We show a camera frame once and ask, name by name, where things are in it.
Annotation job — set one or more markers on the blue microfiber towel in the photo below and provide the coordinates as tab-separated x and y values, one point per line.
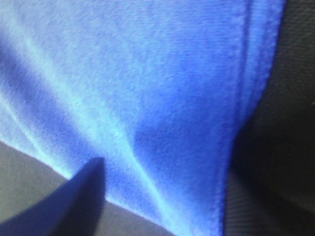
159	88

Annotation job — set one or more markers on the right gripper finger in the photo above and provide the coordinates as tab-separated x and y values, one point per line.
74	209

